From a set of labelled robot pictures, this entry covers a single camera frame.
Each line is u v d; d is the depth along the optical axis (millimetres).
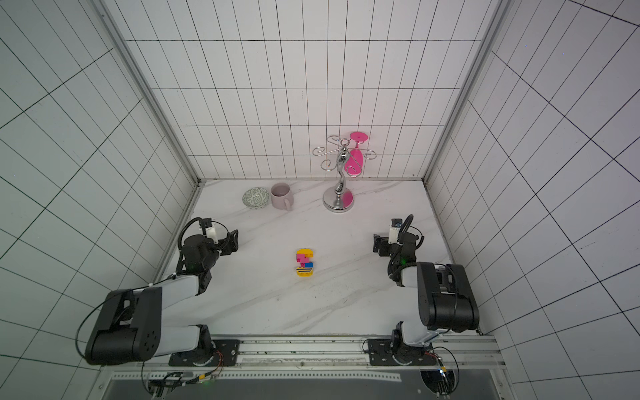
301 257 909
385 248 854
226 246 763
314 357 729
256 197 1102
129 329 427
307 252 937
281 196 1043
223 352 722
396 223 825
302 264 899
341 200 1129
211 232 791
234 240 893
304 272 881
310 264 899
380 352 728
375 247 874
